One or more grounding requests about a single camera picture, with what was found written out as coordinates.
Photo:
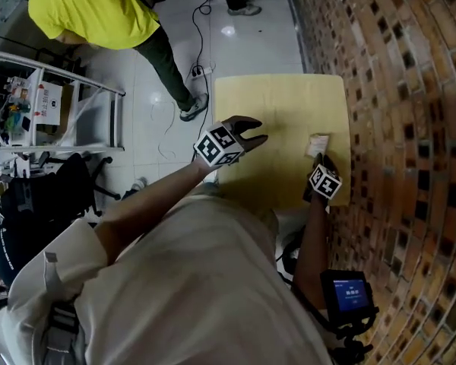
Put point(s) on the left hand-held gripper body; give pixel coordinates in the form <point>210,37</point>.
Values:
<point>216,145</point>

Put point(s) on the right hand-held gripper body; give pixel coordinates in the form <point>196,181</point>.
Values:
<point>325,183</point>

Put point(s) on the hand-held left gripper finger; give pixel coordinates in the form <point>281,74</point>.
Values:
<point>247,122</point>
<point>256,143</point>

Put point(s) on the person's right forearm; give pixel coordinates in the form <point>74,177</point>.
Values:
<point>311,249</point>

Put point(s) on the person's left forearm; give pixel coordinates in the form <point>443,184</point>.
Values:
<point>152,204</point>

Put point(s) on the small clear plastic packet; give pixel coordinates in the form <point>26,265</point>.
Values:
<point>309,151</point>

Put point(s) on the yellow wooden table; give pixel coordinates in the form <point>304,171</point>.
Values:
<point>289,105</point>

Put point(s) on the white power strip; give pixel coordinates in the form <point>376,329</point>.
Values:
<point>202,71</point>

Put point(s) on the black screen device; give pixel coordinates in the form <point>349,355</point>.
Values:
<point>349,295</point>

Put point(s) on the person's beige clothing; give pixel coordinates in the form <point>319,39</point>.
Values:
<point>194,287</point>

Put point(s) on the white metal shelf rack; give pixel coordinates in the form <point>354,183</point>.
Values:
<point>80,82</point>

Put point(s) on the black office chair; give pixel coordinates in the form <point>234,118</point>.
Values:
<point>61,188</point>

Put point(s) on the white sign paper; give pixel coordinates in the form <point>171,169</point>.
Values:
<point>47,103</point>

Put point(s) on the black flexible device mount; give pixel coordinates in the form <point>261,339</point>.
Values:
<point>353,340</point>

